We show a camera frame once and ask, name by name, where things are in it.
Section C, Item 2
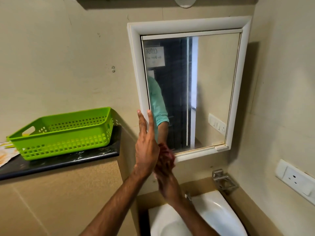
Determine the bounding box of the person's right forearm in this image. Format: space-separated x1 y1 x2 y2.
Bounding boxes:
170 194 220 236

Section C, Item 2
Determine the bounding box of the person's left hand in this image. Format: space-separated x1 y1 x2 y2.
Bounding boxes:
134 109 161 177

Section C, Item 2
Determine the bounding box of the red cleaning cloth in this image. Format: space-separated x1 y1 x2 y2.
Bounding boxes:
157 143 176 163

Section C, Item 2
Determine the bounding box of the white ceramic sink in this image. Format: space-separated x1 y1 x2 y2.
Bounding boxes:
148 190 248 236

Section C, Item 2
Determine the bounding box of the white cabinet frame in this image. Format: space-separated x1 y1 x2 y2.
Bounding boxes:
127 16 252 162

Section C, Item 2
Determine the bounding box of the person's left forearm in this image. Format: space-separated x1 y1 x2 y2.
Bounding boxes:
80 169 153 236

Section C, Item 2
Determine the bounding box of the white wall socket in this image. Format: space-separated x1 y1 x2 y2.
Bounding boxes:
275 159 315 206

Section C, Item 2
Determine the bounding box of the chrome wall holder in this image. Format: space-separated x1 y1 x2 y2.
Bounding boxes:
212 169 239 195

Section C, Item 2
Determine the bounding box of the green plastic basket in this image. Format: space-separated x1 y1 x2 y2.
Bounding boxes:
7 107 118 161

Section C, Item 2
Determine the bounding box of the round white lamp holder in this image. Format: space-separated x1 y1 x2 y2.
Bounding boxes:
173 0 197 8

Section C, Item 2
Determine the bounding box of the mirror cabinet door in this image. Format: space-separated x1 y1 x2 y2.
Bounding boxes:
141 29 243 155

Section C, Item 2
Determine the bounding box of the yellow white printed paper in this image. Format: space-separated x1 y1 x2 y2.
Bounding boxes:
0 142 20 168

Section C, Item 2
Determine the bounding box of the person's right hand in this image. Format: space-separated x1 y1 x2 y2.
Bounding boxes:
154 144 185 206

